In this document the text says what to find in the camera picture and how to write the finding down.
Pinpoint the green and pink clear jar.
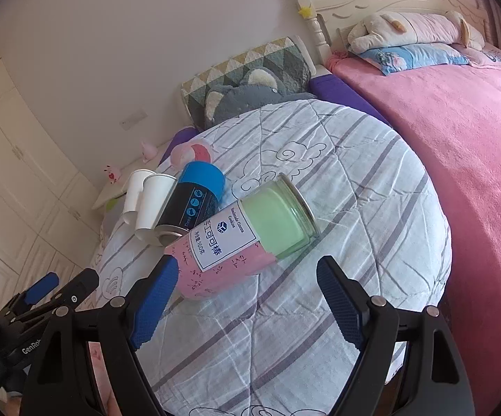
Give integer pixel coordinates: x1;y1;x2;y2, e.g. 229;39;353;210
165;173;319;300

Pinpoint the white paper cup front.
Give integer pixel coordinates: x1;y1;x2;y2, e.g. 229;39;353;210
135;174;177;246

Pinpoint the white paper cup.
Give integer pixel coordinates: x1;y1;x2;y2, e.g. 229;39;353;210
121;169;155;226
135;174;177;246

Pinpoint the white paper cup rear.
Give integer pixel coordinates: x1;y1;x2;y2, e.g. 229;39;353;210
121;169;155;226

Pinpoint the pink plastic cup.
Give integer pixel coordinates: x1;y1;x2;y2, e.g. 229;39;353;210
170;139;214;171

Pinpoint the cream built-in wardrobe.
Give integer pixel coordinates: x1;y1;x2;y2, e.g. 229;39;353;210
0;60;102;309

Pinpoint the small pink heart figurine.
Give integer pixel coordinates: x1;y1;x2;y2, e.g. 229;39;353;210
104;164;121;184

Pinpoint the grey striped white quilt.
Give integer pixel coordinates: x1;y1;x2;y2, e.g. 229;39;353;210
88;97;454;416

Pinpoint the blue and black can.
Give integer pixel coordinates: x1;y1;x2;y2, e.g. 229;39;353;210
154;161;225;247

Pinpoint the cream bedside table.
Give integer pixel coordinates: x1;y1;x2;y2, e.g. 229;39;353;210
92;141;170;211

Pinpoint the pink rabbit figurine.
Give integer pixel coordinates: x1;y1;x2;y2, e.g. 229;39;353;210
140;141;158;163

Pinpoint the pink fleece blanket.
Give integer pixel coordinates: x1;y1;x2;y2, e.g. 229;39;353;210
327;54;501;415

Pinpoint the purple bed bumper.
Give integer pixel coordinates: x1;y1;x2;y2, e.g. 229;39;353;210
159;73;390;164

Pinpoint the grey cat plush toy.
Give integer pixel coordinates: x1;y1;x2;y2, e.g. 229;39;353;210
204;67;316;129

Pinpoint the blue cartoon pillow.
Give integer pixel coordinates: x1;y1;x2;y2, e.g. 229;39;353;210
357;43;469;76

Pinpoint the triangle patterned quilted pillow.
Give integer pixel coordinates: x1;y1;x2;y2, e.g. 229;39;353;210
181;36;316;131

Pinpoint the white and pink plush dog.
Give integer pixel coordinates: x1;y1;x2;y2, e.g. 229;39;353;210
347;10;485;54

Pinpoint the cream wooden bed headboard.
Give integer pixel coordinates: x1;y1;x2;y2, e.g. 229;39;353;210
294;0;494;65

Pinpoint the white wall socket panel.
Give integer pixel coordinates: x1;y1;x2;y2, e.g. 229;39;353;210
120;110;148;131

